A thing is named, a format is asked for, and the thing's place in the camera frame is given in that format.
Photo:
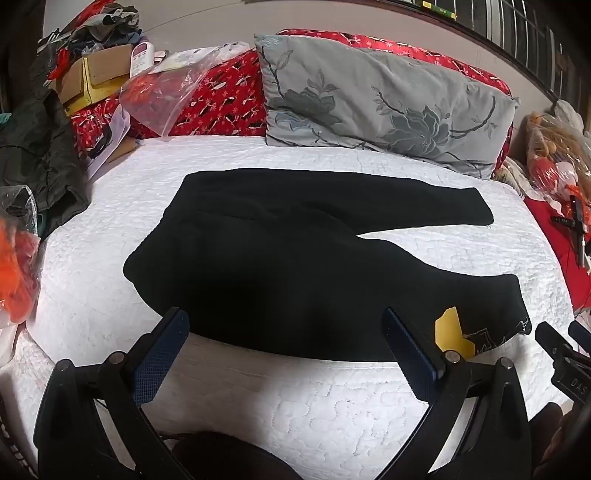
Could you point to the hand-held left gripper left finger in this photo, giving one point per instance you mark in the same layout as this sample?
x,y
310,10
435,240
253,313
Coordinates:
x,y
159,355

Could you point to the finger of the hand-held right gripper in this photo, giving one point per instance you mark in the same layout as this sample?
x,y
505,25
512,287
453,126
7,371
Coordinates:
x,y
581,332
561,355

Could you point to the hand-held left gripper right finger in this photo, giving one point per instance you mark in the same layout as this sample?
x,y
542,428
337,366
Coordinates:
x,y
411,350

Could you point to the black pants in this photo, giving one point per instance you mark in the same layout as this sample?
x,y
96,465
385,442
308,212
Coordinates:
x,y
277,254

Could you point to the yellow tag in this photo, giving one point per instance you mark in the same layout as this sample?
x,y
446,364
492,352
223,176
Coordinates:
x,y
450,332

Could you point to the red cloth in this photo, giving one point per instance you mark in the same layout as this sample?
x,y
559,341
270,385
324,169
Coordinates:
x,y
549,249

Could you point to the black tool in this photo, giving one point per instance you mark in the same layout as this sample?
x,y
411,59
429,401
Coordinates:
x,y
577,221

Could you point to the orange item in plastic bag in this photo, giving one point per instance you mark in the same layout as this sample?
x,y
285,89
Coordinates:
x,y
18,267

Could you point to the stuffed toy in plastic bag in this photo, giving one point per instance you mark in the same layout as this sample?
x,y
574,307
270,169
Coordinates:
x,y
554,157

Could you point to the white paper sheets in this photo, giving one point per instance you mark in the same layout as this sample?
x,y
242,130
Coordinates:
x,y
115,134

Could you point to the dark green jacket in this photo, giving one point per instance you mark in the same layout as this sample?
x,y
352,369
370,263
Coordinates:
x,y
37,147

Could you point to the clear bag with red cloth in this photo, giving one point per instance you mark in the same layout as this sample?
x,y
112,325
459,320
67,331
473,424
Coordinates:
x,y
161,97

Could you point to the red floral blanket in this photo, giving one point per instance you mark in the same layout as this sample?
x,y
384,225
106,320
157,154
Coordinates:
x,y
221,101

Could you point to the grey floral pillow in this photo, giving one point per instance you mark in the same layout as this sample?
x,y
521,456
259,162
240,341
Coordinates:
x,y
369,92

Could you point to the cardboard box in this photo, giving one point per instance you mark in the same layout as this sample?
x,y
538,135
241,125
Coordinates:
x,y
101,69

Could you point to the white bottle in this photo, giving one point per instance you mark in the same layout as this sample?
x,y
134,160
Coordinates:
x,y
141,60

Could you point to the window grille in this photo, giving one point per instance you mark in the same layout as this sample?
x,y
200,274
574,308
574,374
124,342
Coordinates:
x,y
531,32

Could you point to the pile of clothes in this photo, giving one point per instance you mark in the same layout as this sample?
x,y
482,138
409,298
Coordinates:
x,y
106,23

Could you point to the green box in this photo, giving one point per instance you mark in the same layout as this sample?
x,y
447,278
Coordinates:
x,y
438,8

